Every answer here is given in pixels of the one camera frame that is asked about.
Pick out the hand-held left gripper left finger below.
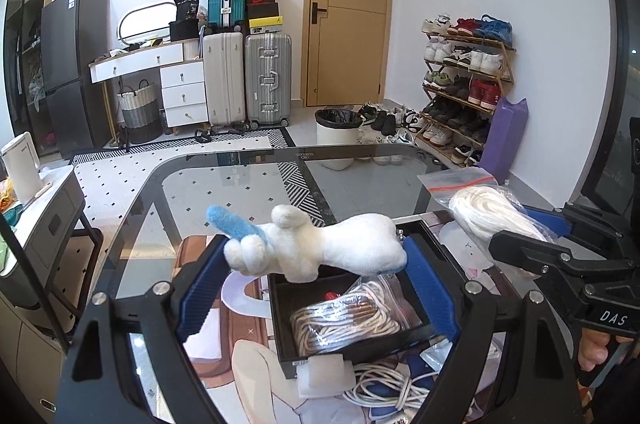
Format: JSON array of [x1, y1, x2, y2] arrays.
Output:
[[52, 234, 236, 424]]

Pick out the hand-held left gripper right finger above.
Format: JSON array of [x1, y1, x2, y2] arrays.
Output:
[[400, 235, 585, 424]]

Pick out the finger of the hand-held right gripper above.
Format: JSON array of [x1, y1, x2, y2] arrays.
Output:
[[487, 229, 627, 294], [521, 201, 630, 256]]

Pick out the white rope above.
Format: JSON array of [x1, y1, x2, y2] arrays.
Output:
[[289, 280, 423, 362], [417, 167, 558, 250]]

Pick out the black cardboard box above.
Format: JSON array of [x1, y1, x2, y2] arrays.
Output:
[[267, 214, 453, 382]]

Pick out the white charging cable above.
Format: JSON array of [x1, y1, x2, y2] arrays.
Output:
[[350, 361, 436, 410]]

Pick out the white plush toy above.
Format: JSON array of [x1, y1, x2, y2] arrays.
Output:
[[206, 204, 408, 282]]

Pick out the small white foam pad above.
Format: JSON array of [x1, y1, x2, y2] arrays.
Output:
[[296, 354, 353, 400]]

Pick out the person's right hand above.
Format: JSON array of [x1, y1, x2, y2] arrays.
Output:
[[577, 331, 633, 372]]

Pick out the purple yoga mat bag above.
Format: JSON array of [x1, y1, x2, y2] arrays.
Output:
[[482, 97, 529, 185]]

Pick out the patterned floor rug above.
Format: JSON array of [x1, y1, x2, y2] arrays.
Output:
[[70, 127, 338, 230]]

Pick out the rows of shoes on rack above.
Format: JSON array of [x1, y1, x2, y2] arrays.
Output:
[[421, 14, 515, 166]]

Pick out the wooden shoe rack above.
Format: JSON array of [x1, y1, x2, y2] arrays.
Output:
[[421, 14, 517, 167]]

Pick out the grey side table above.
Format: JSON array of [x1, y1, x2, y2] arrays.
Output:
[[0, 164, 103, 310]]

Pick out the white trash bin black liner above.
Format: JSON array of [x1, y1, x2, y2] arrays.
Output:
[[315, 107, 365, 171]]

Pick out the group of shoes on floor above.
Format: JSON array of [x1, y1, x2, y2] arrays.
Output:
[[357, 102, 426, 165]]

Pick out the beige low cabinet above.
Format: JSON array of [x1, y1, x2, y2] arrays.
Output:
[[0, 289, 71, 424]]

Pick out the woven laundry basket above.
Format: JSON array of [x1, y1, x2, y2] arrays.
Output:
[[116, 79, 163, 144]]

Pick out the white vanity desk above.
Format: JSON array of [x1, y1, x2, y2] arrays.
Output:
[[89, 39, 210, 137]]

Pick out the pile of colourful snack packets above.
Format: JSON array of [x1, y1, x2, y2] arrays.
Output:
[[0, 179, 21, 225]]

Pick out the white electric kettle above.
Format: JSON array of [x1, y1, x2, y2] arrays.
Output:
[[1, 131, 42, 203]]

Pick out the white suitcase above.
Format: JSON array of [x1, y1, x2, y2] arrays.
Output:
[[201, 30, 247, 127]]

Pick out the silver suitcase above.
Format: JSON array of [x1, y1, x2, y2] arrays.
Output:
[[243, 32, 293, 130]]

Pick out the black storage box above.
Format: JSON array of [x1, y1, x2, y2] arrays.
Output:
[[169, 20, 201, 41]]

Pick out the dark grey fridge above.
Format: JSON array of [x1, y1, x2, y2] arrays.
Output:
[[40, 0, 112, 157]]

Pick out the wooden door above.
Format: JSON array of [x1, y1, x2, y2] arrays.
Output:
[[299, 0, 396, 107]]

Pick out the oval mirror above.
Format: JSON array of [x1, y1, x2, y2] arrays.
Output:
[[117, 2, 177, 44]]

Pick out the black paper bag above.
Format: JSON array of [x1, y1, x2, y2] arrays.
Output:
[[172, 0, 200, 24]]

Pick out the tall dark glass cabinet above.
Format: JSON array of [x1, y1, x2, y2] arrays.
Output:
[[2, 0, 83, 155]]

